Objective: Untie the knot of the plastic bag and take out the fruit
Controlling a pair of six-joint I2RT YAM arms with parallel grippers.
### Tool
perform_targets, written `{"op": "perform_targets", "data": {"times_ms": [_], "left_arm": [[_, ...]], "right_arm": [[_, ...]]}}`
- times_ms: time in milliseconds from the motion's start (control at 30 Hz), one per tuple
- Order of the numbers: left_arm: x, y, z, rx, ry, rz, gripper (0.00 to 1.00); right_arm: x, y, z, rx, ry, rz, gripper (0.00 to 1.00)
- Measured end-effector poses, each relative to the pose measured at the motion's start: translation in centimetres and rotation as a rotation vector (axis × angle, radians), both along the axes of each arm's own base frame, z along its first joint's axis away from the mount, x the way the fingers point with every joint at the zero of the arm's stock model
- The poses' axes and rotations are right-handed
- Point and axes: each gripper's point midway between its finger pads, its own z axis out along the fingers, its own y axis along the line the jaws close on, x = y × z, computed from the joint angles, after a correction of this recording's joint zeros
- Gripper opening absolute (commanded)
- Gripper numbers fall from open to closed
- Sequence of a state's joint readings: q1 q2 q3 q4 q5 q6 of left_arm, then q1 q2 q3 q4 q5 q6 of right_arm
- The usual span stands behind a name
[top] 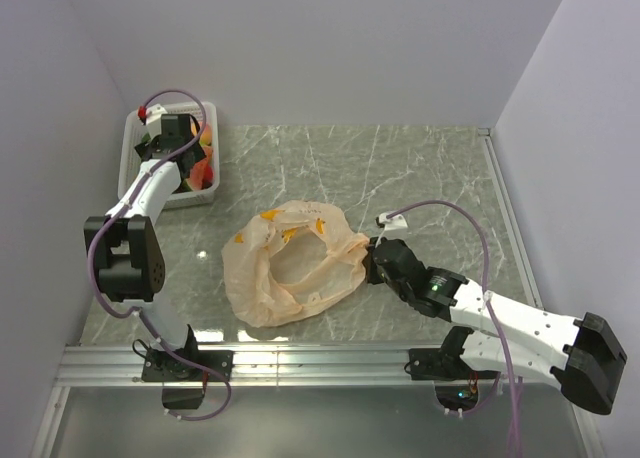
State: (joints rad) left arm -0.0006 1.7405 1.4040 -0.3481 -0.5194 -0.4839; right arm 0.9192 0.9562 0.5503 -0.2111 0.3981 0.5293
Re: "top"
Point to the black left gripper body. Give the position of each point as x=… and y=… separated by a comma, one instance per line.
x=152, y=143

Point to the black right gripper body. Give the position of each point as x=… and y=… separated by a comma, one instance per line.
x=375, y=274

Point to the translucent orange plastic bag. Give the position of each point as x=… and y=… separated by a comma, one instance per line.
x=292, y=262

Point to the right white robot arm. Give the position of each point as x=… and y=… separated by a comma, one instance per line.
x=492, y=334

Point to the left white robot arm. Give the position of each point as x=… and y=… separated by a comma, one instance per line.
x=125, y=264

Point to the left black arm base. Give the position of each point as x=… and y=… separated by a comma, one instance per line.
x=185, y=380

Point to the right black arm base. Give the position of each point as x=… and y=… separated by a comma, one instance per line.
x=455, y=384

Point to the peach fruit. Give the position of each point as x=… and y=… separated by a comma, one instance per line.
x=206, y=136

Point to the white perforated plastic basket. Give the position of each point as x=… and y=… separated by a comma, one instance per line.
x=135, y=133

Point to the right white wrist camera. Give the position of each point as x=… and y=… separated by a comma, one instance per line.
x=395, y=227

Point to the aluminium mounting rail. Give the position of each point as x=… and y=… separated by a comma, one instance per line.
x=284, y=400

